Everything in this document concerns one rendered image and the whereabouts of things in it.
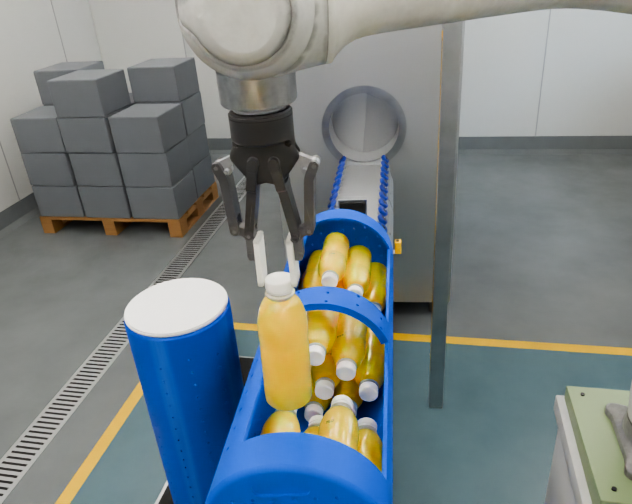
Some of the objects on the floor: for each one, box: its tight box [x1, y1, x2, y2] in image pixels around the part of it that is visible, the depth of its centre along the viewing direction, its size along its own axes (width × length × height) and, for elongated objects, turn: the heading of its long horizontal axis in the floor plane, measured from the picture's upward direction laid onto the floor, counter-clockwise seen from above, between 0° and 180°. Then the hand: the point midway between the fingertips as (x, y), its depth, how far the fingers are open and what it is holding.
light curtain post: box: [429, 21, 463, 408], centre depth 217 cm, size 6×6×170 cm
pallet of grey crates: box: [10, 57, 219, 238], centre depth 448 cm, size 120×80×119 cm
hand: (276, 259), depth 74 cm, fingers closed on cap, 4 cm apart
